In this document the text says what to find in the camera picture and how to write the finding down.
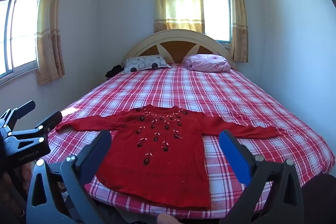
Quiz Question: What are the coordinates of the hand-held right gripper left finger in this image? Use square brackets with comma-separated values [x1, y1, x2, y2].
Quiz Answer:
[26, 130, 113, 224]

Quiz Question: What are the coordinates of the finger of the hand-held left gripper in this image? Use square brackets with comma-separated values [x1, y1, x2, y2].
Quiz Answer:
[5, 111, 63, 145]
[0, 100, 36, 136]

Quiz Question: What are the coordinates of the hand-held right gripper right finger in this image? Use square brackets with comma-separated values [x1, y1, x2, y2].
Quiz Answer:
[219, 130, 305, 224]

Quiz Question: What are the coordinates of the red knitted sweater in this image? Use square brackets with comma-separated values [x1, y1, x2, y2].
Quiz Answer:
[55, 105, 279, 211]

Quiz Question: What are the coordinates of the bed with red plaid sheet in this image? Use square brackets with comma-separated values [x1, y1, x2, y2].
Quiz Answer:
[39, 63, 334, 217]

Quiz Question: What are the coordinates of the dark cloth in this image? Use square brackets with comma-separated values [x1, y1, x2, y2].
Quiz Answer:
[105, 64, 125, 78]

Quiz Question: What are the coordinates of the large sliding window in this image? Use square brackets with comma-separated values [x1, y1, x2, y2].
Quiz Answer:
[0, 0, 47, 81]

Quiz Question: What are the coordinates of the grey patterned pillow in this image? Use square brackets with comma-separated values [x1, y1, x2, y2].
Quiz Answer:
[122, 55, 172, 74]

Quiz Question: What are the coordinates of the pink pillow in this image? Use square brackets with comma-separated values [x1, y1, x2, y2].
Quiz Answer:
[183, 54, 231, 73]

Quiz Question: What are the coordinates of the cream wooden headboard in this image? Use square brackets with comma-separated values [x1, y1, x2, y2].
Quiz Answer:
[123, 29, 238, 71]

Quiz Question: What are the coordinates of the small sliding window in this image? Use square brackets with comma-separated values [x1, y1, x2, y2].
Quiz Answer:
[199, 0, 233, 47]

